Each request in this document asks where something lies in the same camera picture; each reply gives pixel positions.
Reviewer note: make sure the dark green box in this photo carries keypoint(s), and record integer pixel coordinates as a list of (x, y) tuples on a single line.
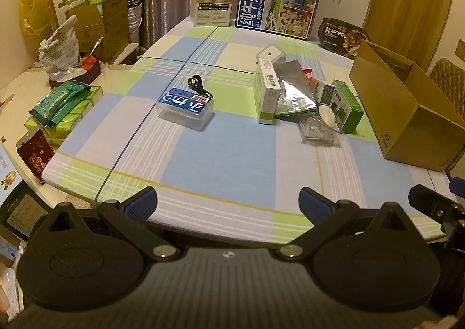
[(21, 209)]

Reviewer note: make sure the checked cloth desktop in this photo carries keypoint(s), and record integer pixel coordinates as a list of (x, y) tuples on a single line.
[(232, 154)]

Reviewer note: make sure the clear box blue label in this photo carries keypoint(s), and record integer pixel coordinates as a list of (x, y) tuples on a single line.
[(185, 107)]

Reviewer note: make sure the long white green box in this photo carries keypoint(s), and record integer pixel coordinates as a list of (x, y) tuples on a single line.
[(268, 93)]

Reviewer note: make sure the white plastic bag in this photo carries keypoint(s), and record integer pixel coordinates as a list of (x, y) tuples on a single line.
[(60, 49)]

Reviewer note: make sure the brown cardboard box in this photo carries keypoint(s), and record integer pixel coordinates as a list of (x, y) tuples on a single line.
[(403, 111)]

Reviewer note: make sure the white chair back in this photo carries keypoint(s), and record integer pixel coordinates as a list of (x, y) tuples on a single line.
[(60, 6)]

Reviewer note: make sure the green medicine box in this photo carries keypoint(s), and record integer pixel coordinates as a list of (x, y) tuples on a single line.
[(347, 105)]

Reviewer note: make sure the white square night light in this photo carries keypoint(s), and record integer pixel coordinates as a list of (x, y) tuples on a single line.
[(270, 54)]

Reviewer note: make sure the white product box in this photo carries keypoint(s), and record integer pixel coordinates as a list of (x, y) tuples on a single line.
[(212, 0)]

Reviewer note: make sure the black instant rice bowl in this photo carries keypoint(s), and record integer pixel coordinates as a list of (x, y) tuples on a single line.
[(343, 36)]

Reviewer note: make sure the clear plastic packet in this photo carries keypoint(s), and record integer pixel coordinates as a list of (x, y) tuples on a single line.
[(318, 133)]

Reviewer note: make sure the red snack packet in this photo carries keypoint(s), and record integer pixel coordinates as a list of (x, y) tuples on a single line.
[(308, 75)]

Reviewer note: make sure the dark red tray box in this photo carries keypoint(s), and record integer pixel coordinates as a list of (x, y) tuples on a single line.
[(78, 73)]

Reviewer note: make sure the blue milk carton case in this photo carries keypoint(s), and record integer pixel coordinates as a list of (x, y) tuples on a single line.
[(276, 2)]

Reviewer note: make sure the teal foil packet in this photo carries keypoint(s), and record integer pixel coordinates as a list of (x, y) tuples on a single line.
[(51, 102), (72, 96)]

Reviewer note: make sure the silver foil bag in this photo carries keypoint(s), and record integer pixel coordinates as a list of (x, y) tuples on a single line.
[(296, 91)]

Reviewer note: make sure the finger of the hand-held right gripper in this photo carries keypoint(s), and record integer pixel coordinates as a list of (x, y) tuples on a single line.
[(428, 200), (457, 185)]

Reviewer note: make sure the cream tablecloth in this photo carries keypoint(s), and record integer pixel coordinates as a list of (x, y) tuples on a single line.
[(14, 85)]

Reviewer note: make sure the beige wall socket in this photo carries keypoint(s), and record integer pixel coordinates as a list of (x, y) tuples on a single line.
[(460, 49)]

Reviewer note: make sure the white oval soap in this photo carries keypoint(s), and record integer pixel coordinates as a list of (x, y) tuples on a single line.
[(327, 115)]

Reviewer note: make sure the quilted chair cushion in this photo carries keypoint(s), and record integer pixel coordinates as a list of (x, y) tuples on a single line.
[(448, 76)]

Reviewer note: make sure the white box gold medal print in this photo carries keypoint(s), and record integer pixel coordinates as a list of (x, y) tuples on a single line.
[(7, 176)]

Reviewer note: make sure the small black white box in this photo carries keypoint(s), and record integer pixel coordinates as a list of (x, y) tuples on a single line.
[(326, 92)]

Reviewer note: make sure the dark red printed box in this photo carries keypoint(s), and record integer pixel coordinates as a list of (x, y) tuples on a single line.
[(34, 156)]

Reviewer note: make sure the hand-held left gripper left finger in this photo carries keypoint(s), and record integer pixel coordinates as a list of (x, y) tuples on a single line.
[(140, 203)]

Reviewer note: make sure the large open brown carton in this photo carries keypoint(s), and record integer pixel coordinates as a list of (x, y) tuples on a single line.
[(109, 31)]

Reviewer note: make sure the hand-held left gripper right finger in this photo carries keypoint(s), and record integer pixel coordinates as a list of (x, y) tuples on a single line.
[(313, 203)]

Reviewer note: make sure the stack of white tubs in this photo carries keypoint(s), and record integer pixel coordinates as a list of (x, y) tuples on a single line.
[(135, 17)]

